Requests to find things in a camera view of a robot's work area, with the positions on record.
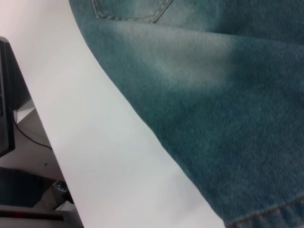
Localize thin black desk cable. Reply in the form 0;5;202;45
13;118;53;151

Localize grey bar with red light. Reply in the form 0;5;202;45
0;205;84;228

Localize dark flat object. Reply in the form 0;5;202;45
0;167;49;209

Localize black plug connector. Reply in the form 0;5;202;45
53;180;75;205

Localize blue denim shorts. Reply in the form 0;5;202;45
68;0;304;228

